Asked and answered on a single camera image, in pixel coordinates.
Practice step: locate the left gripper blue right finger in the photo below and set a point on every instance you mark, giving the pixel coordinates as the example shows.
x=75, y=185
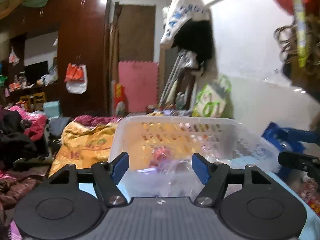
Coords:
x=214, y=178

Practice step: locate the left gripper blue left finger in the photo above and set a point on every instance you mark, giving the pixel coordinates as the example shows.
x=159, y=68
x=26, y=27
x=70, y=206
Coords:
x=106, y=178

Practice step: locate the clear plastic bag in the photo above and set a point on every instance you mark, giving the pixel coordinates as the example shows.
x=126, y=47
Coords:
x=168, y=175

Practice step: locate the blue plastic bag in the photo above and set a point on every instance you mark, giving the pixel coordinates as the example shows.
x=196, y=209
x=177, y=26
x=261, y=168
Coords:
x=289, y=140

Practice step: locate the yellow patterned blanket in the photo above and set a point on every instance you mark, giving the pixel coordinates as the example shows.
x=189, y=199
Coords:
x=84, y=146

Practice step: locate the white plastic perforated basket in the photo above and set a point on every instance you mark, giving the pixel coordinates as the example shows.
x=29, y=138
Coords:
x=216, y=139

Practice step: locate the green white shopping bag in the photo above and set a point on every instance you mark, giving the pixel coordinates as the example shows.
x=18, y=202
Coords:
x=212, y=99

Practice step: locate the teal cardboard box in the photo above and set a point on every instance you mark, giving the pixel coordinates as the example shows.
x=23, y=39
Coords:
x=52, y=109

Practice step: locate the orange white hanging bag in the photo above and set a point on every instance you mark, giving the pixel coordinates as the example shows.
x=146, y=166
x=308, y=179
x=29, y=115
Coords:
x=76, y=78

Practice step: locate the pink foam mat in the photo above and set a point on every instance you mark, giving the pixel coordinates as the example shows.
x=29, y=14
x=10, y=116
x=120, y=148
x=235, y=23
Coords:
x=140, y=81

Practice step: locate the brown hanging bag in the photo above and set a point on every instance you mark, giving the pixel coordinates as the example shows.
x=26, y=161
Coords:
x=306, y=77

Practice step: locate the metal crutches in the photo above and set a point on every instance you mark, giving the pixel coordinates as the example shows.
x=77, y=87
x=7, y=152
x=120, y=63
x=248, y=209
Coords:
x=185, y=60

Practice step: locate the brown wooden board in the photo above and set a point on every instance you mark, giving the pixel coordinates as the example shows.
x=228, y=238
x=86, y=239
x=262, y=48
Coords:
x=136, y=25

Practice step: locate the dark red wooden wardrobe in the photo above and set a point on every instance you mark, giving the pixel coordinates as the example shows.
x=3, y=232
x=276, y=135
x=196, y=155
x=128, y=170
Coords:
x=82, y=39

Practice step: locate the white hanging tote bag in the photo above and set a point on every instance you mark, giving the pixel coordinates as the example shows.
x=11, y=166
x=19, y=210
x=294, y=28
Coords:
x=179, y=13

